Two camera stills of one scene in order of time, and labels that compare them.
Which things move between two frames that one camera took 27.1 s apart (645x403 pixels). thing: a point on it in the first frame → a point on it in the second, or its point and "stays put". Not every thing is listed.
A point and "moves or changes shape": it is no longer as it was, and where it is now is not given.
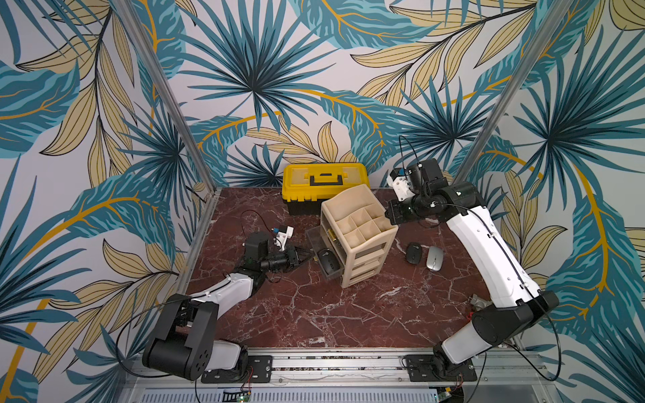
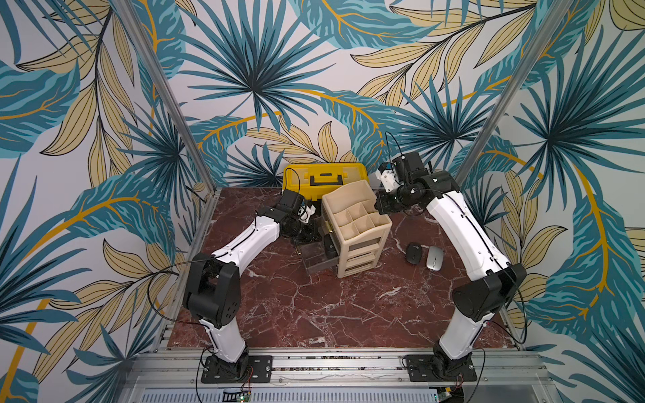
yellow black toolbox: x=306 y=186 stays put
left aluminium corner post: x=193 y=143 stays put
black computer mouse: x=414 y=253 stays put
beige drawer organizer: x=355 y=236 moves or changes shape
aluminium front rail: x=363 y=378 stays put
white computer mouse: x=434 y=259 stays put
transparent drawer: x=330 y=260 moves or changes shape
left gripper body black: x=280 y=261 → x=301 y=231
